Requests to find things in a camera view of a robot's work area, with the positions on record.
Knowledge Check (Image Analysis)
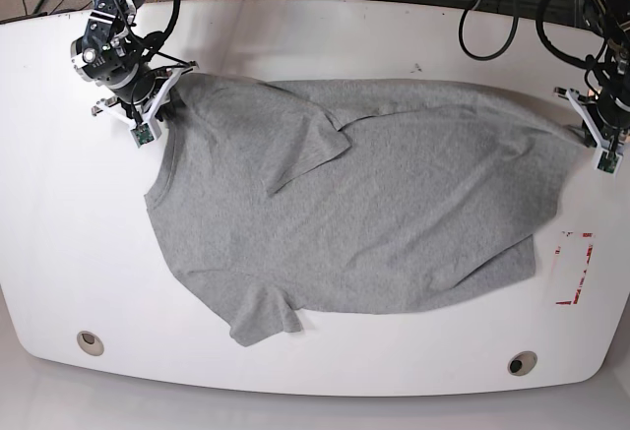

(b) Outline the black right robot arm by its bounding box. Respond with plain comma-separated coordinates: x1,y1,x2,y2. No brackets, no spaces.
71,0,198,147

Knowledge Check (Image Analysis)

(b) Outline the right table grommet hole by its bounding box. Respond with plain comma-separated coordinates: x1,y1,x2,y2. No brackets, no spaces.
507,350,537,377

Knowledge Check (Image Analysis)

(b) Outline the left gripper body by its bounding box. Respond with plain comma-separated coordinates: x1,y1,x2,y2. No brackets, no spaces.
554,87,629,169

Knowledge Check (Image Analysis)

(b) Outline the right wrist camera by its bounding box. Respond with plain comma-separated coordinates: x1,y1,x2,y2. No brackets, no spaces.
130,120,161,148

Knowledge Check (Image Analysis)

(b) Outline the left table grommet hole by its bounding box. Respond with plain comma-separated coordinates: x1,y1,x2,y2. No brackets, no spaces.
77,331,104,357

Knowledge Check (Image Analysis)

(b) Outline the grey t-shirt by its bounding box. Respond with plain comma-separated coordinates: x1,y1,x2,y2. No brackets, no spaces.
146,74,582,346

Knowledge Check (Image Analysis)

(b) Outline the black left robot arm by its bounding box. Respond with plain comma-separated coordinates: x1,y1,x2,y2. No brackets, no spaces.
535,0,629,175

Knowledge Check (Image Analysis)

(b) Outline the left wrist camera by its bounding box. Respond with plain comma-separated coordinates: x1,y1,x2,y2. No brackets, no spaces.
597,151,623,175

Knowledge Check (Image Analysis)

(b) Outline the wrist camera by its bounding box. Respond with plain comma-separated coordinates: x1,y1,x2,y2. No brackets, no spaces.
130,120,161,148
597,151,623,175

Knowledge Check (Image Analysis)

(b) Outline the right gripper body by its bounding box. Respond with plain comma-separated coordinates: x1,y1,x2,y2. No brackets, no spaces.
92,61,198,138

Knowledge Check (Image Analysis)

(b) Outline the red tape rectangle marking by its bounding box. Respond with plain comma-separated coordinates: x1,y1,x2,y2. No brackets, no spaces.
551,231,596,306

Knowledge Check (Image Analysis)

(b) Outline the table grommet hole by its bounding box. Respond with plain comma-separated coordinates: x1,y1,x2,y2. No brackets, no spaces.
507,350,537,377
77,331,104,357

